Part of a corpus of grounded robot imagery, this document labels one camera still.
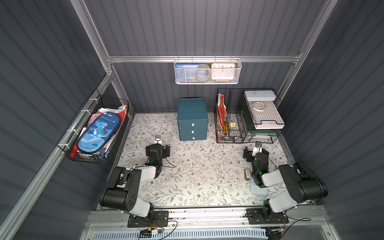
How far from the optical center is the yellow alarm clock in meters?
0.90

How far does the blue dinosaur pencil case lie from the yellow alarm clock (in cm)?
60

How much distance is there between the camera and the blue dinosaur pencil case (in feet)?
2.03
